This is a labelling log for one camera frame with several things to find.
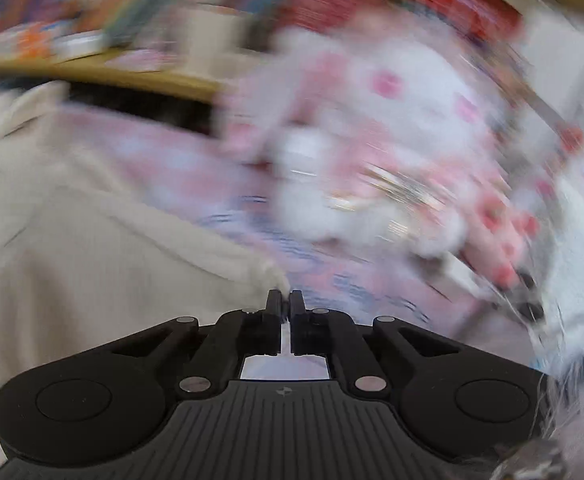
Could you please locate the beige hoodie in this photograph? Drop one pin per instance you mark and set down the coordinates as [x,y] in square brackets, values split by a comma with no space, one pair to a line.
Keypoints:
[97,260]

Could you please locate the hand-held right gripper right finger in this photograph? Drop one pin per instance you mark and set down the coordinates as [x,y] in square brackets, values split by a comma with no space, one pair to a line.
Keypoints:
[297,316]

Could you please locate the pink plush toy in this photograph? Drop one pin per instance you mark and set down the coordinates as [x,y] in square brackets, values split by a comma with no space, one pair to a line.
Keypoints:
[502,220]

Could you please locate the white pink plush bunny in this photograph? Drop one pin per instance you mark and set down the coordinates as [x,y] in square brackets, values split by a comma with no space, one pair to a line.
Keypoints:
[362,125]

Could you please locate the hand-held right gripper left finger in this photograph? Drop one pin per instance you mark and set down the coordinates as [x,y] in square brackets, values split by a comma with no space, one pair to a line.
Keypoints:
[273,316]

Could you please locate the wooden bookshelf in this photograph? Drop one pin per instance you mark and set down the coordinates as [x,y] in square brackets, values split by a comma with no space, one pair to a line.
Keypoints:
[172,80]

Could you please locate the grey quilted cloth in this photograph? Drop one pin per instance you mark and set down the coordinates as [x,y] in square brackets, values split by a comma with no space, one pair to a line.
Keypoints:
[572,260]

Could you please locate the pink checked printed desk mat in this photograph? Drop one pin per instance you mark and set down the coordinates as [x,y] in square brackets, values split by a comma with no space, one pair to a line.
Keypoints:
[182,170]

